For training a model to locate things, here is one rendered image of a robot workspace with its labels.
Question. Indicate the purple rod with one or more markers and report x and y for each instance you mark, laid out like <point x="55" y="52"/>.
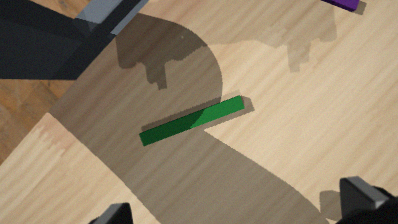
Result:
<point x="349" y="5"/>

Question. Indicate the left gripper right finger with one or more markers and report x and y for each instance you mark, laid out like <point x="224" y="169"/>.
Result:
<point x="357" y="197"/>

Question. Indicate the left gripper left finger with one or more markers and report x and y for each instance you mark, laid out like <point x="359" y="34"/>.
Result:
<point x="118" y="213"/>

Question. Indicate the green rod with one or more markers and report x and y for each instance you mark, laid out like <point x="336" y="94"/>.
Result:
<point x="192" y="120"/>

